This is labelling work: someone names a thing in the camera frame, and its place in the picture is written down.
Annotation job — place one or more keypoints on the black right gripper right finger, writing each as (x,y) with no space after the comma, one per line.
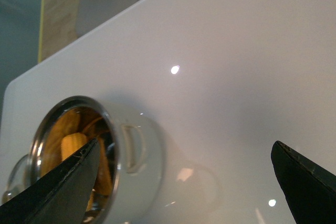
(309,189)

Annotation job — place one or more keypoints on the glass pot lid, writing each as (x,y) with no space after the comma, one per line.
(18,180)

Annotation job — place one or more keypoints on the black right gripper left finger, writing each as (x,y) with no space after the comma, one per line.
(62,195)

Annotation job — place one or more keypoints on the white electric cooking pot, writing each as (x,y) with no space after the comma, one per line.
(130,168)

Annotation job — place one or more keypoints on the yellow corn cob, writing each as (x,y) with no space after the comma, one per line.
(71,143)

